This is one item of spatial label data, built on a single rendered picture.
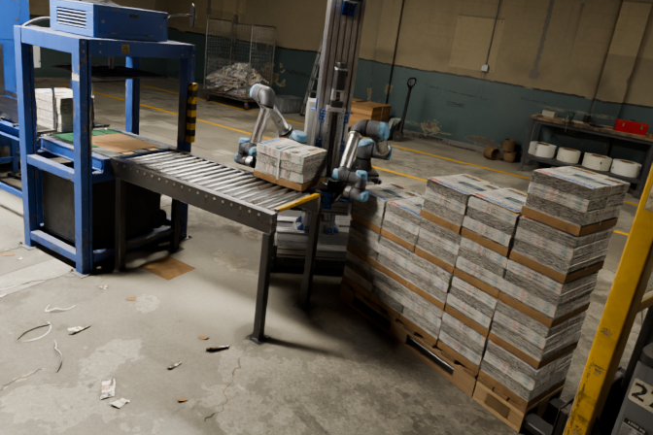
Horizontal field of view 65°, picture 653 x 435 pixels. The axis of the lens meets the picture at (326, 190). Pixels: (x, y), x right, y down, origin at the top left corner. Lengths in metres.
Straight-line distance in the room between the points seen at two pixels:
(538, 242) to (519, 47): 7.29
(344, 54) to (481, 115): 6.20
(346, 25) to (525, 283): 2.17
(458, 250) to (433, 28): 7.55
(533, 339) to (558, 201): 0.68
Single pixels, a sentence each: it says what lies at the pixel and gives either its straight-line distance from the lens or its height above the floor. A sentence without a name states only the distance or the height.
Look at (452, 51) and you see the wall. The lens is 9.94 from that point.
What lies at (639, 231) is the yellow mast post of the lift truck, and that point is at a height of 1.23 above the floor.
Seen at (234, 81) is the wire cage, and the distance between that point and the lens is 10.79.
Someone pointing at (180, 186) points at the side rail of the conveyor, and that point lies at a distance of 3.20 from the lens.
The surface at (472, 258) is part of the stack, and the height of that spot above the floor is 0.74.
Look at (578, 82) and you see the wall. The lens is 9.52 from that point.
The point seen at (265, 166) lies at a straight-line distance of 3.32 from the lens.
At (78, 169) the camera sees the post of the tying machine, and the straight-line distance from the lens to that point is 3.60.
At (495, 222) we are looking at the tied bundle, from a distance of 2.70.
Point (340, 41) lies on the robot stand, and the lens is 3.83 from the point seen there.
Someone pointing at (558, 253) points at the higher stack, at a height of 0.96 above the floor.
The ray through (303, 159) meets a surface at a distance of 3.13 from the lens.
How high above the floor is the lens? 1.78
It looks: 17 degrees down
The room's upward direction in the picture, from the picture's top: 8 degrees clockwise
